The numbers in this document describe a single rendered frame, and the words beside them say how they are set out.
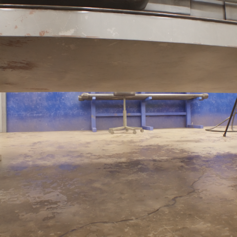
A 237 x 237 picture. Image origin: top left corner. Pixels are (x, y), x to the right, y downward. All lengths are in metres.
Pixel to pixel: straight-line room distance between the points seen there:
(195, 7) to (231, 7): 0.14
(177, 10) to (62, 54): 0.41
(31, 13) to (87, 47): 0.14
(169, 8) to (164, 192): 0.59
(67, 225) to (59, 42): 0.40
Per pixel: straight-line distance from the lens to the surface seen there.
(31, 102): 3.96
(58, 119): 3.84
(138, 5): 0.53
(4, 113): 4.06
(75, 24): 0.45
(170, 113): 4.09
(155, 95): 3.56
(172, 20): 0.50
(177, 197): 0.59
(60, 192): 0.65
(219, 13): 0.83
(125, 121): 2.88
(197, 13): 0.78
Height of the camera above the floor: 0.23
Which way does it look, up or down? level
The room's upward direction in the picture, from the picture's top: 1 degrees counter-clockwise
